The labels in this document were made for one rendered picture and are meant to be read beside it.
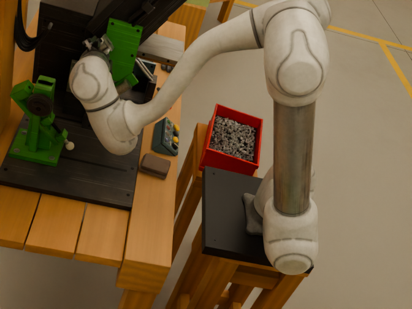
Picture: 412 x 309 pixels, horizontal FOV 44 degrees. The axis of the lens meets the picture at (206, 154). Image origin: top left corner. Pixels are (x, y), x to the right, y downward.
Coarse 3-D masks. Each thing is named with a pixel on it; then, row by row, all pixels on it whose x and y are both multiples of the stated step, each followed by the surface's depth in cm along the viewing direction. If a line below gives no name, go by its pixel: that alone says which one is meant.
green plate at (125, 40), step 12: (108, 24) 170; (120, 24) 170; (108, 36) 171; (120, 36) 172; (132, 36) 172; (120, 48) 174; (132, 48) 174; (120, 60) 175; (132, 60) 176; (120, 72) 177
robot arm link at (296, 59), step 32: (288, 32) 107; (320, 32) 109; (288, 64) 104; (320, 64) 104; (288, 96) 110; (288, 128) 121; (288, 160) 128; (288, 192) 135; (288, 224) 140; (288, 256) 141
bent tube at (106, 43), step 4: (104, 36) 168; (104, 40) 168; (108, 40) 171; (104, 44) 169; (108, 44) 168; (112, 44) 172; (104, 48) 170; (112, 48) 170; (84, 52) 171; (80, 56) 172
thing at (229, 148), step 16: (224, 112) 216; (240, 112) 215; (208, 128) 216; (224, 128) 210; (240, 128) 214; (256, 128) 219; (208, 144) 193; (224, 144) 202; (240, 144) 206; (256, 144) 208; (208, 160) 195; (224, 160) 194; (240, 160) 192; (256, 160) 197
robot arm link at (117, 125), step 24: (240, 24) 125; (192, 48) 130; (216, 48) 128; (240, 48) 128; (192, 72) 133; (168, 96) 137; (96, 120) 140; (120, 120) 140; (144, 120) 141; (120, 144) 144
